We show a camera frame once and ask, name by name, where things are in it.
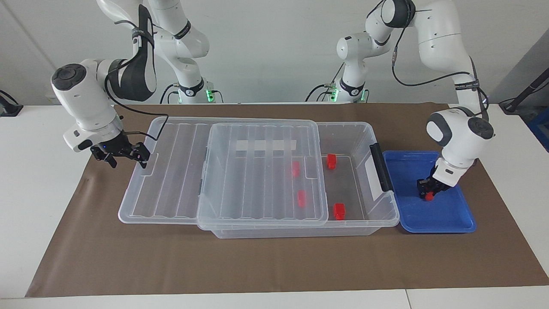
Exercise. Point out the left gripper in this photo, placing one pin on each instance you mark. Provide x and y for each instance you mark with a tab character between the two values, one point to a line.
441	184

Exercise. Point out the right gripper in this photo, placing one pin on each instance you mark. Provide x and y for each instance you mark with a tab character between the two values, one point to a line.
113	146

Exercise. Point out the red block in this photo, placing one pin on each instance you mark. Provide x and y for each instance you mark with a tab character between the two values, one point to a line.
339	211
331	161
296	169
429	197
302	199

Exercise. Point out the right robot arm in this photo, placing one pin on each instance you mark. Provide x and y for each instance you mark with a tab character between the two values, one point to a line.
81	103

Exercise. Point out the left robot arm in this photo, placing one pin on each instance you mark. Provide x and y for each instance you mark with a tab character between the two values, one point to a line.
441	38

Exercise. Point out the clear plastic box lid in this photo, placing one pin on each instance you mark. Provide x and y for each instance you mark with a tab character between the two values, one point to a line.
171	171

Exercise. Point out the black box latch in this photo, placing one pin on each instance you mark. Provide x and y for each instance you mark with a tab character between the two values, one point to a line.
381	167

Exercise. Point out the clear plastic storage box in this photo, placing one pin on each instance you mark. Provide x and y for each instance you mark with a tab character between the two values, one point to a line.
356	206

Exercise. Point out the blue plastic tray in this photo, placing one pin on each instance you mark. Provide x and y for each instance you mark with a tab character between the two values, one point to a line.
446	214

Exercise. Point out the black stand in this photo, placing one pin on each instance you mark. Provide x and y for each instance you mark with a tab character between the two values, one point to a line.
8	107
525	92

